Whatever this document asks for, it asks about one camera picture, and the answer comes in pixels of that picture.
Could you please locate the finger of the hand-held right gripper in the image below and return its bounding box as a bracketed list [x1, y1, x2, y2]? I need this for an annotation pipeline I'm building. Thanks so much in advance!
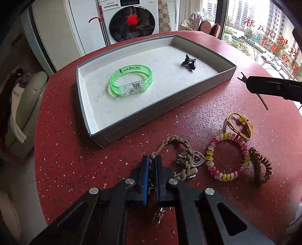
[247, 75, 302, 104]

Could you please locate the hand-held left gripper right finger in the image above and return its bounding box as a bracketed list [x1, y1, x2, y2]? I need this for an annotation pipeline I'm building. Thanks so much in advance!
[155, 155, 272, 245]

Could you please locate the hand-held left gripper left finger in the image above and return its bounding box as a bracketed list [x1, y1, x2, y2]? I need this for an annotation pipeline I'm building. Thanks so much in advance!
[31, 156, 150, 245]

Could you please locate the silver hair clip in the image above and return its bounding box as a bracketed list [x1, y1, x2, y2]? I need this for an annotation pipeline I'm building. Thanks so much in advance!
[174, 166, 198, 182]

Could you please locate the silver heart charm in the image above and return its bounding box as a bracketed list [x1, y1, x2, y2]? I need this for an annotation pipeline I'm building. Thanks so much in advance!
[176, 151, 205, 169]

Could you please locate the beige braided rope bracelet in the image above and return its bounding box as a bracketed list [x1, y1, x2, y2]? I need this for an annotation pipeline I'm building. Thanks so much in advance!
[151, 135, 196, 182]

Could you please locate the yellow cord bracelet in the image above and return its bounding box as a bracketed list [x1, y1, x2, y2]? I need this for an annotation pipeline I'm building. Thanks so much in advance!
[224, 112, 255, 142]

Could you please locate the pink yellow bead bracelet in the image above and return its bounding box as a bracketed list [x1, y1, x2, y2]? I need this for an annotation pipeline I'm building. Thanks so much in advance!
[205, 132, 250, 182]

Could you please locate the brown coil hair tie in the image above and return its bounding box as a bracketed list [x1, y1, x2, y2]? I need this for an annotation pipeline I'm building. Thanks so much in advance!
[249, 147, 273, 185]

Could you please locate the grey rectangular tray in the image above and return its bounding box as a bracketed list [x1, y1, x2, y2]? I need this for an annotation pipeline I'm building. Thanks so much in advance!
[76, 35, 237, 148]

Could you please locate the red window decal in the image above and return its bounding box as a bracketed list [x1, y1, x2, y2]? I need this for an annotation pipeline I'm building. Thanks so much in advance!
[243, 18, 302, 79]

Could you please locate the brown slipper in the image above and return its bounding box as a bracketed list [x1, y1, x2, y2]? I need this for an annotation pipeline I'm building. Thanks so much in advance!
[211, 24, 222, 38]
[199, 20, 214, 32]

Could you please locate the black hair claw clip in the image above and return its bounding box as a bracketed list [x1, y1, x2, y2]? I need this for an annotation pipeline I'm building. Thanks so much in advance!
[181, 54, 197, 70]

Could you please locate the cream cloth bag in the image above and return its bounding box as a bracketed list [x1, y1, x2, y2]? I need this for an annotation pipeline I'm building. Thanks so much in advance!
[178, 12, 204, 31]

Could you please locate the cream sofa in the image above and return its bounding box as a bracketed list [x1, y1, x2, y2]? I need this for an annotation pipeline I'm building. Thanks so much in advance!
[5, 71, 49, 157]

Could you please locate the white washing machine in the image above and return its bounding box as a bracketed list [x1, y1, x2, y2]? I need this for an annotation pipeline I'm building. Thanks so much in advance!
[97, 0, 159, 46]

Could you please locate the pile of clothes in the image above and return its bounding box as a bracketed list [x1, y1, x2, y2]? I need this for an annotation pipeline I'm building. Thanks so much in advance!
[0, 67, 32, 144]

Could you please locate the red hooked mop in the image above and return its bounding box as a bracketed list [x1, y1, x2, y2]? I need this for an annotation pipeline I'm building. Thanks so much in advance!
[88, 6, 111, 46]

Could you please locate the white cabinet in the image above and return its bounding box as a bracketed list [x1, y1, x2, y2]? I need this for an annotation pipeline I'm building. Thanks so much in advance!
[32, 0, 111, 71]

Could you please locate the green translucent plastic bracelet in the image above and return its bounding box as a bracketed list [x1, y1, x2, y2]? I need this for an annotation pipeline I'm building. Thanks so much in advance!
[109, 64, 153, 97]

